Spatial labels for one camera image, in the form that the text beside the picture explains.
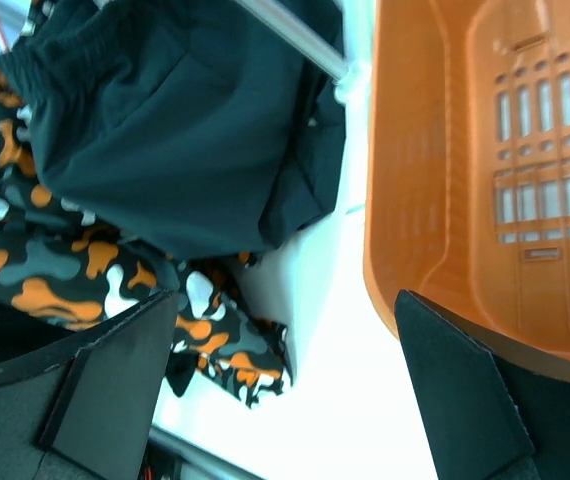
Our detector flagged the orange camouflage shorts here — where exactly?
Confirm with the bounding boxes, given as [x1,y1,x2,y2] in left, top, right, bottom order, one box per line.
[0,0,294,410]

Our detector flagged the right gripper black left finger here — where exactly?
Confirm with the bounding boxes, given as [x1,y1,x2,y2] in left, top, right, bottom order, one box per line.
[0,292,177,479]

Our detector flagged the dark green shorts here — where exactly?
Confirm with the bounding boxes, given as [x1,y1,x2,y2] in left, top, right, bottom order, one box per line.
[0,1,345,259]

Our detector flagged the orange plastic laundry basket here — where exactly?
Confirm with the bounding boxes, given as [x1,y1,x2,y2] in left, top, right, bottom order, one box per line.
[364,1,570,360]

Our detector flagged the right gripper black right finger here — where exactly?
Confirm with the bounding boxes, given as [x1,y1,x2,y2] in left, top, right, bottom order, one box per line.
[394,290,570,479]

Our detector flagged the metal clothes rack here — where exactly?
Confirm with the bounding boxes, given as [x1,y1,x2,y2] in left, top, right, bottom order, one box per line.
[92,0,371,104]

